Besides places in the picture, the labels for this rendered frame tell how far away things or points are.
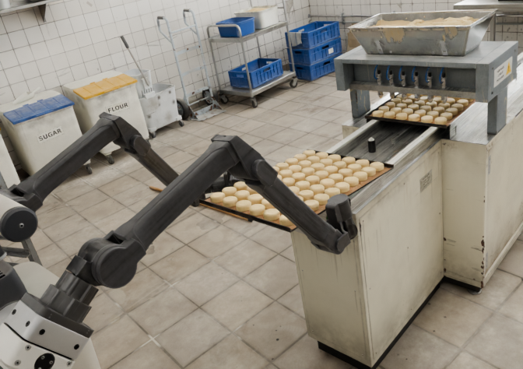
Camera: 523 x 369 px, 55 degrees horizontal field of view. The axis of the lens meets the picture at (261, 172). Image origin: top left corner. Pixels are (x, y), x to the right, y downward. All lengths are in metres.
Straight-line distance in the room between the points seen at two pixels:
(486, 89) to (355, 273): 0.88
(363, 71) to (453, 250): 0.96
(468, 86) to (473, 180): 0.41
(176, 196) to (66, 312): 0.30
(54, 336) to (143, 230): 0.24
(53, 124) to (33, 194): 3.44
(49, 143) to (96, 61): 1.19
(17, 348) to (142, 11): 5.07
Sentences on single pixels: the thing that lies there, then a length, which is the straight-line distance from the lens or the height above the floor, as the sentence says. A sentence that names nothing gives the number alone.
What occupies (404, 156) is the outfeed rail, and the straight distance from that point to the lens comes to 2.04.
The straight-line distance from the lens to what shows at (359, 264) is 1.91.
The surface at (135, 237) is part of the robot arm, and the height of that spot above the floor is 1.30.
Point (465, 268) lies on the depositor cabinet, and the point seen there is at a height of 0.17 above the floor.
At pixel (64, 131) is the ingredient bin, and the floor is 0.49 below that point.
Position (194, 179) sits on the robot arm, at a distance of 1.05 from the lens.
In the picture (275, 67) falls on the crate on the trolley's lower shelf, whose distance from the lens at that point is 6.07.
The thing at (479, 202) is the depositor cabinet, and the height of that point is 0.56.
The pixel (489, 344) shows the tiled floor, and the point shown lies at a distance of 2.51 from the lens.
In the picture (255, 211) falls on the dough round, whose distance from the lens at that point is 1.54.
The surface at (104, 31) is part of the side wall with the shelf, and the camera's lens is 5.61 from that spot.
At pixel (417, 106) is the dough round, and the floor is 0.92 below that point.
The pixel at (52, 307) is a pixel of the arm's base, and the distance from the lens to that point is 0.97.
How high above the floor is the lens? 1.77
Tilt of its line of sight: 25 degrees down
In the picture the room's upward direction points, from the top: 11 degrees counter-clockwise
